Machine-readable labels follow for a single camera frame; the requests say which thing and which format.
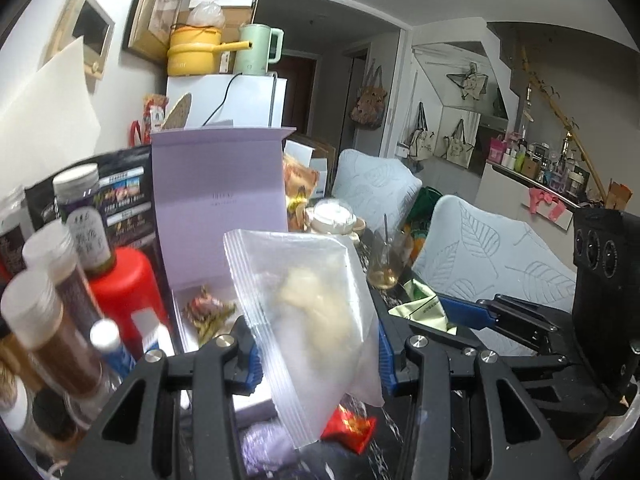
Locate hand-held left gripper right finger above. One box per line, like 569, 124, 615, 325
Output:
377, 322, 576, 480

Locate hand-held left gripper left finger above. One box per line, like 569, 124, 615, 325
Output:
60, 315, 264, 480

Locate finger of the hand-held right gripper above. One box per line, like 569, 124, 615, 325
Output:
439, 294, 574, 356

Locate green foil packet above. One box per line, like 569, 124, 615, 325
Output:
387, 280, 462, 334

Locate clear zip bag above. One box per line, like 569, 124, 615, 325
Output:
223, 229, 386, 451

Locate purple gift box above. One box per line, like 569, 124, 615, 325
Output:
150, 126, 297, 412

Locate white leaf-pattern chair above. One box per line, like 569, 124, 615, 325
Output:
410, 194, 579, 317
331, 148, 424, 232

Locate wrapped candies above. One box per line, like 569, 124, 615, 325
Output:
184, 284, 239, 347

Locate red candy packet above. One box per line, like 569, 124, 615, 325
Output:
320, 404, 379, 456

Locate glass cup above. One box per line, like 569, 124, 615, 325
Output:
367, 230, 416, 291

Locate green bag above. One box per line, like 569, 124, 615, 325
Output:
404, 185, 444, 232

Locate pink ribbon bow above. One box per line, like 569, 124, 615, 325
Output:
520, 187, 574, 234

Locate white cabinet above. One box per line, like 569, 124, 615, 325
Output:
474, 162, 577, 233

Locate red plastic bottle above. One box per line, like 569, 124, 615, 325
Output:
89, 247, 174, 362

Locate row of cosmetic bottles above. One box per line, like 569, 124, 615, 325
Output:
487, 129, 592, 197

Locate cream thermos jug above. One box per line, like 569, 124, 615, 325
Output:
305, 198, 369, 242

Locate beige canvas tote bag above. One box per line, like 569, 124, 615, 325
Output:
434, 118, 482, 169
401, 102, 434, 162

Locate orange snack bag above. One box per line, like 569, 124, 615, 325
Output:
282, 152, 321, 234

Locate bamboo pole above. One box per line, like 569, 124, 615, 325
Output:
519, 44, 609, 202

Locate white carton box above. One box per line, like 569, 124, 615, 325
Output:
285, 140, 329, 197

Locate white cap brown jar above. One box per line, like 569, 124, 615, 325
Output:
0, 272, 104, 397

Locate black printed pouch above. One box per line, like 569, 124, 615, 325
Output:
24, 147, 162, 257

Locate white cap dark jar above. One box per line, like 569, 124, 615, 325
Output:
22, 220, 107, 322

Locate grey lid jar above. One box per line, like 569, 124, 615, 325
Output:
52, 163, 119, 277

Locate brown patterned tote bag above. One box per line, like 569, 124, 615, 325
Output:
349, 59, 389, 131

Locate white fridge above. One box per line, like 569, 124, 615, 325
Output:
165, 74, 289, 134

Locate red printed snack bag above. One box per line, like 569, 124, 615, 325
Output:
131, 94, 169, 147

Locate dark label jar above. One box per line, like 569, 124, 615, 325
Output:
0, 185, 29, 282

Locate dark brown door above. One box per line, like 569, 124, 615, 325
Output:
281, 52, 319, 134

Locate green electric kettle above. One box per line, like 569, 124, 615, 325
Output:
233, 23, 285, 77

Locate yellow pot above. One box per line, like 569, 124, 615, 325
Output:
166, 24, 251, 77

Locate white plastic board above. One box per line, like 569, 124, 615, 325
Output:
0, 35, 104, 162

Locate cardboard box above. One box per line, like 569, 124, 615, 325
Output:
176, 0, 262, 73

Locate clear plastic bag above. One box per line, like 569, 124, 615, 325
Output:
186, 1, 226, 29

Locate gold framed picture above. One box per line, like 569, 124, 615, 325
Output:
124, 0, 189, 67

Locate black power cable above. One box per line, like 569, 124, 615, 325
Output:
202, 74, 242, 127

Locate wall intercom panel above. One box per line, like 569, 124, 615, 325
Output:
46, 0, 116, 94

